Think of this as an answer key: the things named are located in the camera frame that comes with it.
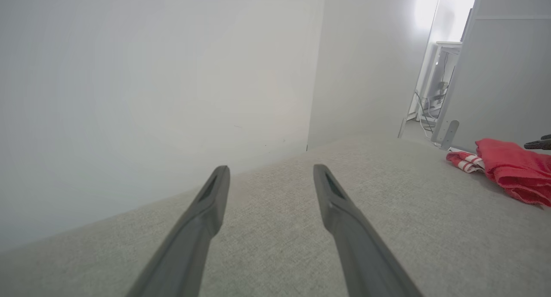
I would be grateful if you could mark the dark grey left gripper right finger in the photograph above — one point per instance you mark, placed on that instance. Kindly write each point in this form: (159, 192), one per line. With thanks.
(357, 249)

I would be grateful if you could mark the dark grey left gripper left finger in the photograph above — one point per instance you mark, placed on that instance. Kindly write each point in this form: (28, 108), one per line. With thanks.
(189, 245)

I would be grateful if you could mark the red and white jersey shirt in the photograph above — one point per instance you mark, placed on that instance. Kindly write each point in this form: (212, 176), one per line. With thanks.
(516, 168)

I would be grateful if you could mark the grey partition panel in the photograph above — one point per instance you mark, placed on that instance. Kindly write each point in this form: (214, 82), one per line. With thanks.
(503, 73)

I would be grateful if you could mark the white desk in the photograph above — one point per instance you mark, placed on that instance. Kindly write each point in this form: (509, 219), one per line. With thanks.
(432, 73)

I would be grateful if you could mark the grey partition foot bracket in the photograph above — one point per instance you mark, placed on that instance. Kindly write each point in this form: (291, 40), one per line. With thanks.
(402, 128)
(450, 133)

